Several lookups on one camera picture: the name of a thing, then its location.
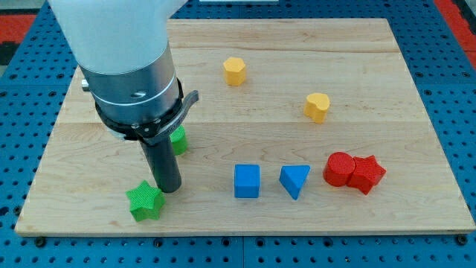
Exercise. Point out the green star block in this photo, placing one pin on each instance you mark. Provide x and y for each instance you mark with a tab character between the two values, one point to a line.
145	202

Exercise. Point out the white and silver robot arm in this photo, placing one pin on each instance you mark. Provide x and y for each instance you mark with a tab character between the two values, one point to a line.
122	49

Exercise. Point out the red star block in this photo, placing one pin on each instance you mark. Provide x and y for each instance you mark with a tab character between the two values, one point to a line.
367	174

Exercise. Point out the blue cube block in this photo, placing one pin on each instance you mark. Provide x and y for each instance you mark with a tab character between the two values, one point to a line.
246	181

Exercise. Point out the green cylinder block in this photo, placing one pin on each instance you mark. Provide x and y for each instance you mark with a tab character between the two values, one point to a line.
179	140

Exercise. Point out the light wooden board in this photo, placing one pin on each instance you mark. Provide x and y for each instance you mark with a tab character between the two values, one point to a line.
375	109

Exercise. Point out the yellow hexagon block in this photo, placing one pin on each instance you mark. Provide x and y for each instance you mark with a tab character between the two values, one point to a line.
234	71

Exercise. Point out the blue triangle block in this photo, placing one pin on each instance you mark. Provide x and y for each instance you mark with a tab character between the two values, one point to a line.
293	178

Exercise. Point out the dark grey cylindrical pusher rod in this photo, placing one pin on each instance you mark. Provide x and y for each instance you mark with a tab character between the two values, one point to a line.
163	165

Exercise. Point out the yellow heart block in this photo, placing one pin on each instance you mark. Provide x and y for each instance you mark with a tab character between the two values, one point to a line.
316	107

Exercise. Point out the red cylinder block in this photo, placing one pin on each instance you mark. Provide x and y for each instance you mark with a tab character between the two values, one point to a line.
338	169

